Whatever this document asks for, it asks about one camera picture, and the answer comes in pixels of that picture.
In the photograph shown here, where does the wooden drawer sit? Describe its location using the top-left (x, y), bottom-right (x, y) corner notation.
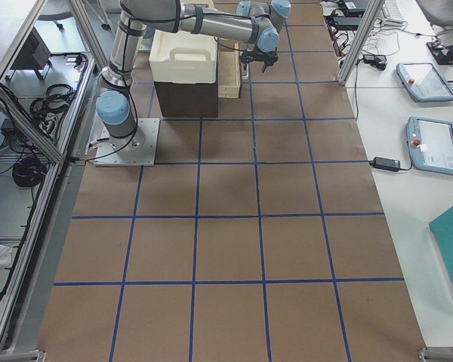
top-left (217, 51), bottom-right (242, 99)

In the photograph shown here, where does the lower teach pendant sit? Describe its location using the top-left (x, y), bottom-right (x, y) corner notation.
top-left (405, 117), bottom-right (453, 176)

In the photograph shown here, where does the dark wooden cabinet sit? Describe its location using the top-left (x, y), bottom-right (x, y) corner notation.
top-left (154, 81), bottom-right (218, 118)

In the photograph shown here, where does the black power adapter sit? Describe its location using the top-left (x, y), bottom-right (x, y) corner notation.
top-left (369, 157), bottom-right (401, 172)

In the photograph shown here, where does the aluminium frame post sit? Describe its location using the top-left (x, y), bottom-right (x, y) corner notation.
top-left (337, 0), bottom-right (384, 86)

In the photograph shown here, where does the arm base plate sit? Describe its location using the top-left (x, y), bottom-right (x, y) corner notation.
top-left (92, 118), bottom-right (160, 167)

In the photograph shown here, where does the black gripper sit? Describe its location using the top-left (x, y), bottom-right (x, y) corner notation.
top-left (240, 51), bottom-right (279, 72)

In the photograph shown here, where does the white plastic bin top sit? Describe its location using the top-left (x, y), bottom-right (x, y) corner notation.
top-left (149, 30), bottom-right (217, 84)

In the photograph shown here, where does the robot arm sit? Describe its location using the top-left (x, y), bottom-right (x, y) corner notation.
top-left (95, 1), bottom-right (291, 152)

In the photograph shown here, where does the teach pendant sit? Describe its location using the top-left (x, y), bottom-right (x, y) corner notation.
top-left (396, 63), bottom-right (453, 103)
top-left (405, 117), bottom-right (453, 176)

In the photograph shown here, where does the upper teach pendant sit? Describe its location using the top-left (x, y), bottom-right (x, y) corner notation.
top-left (396, 63), bottom-right (453, 103)

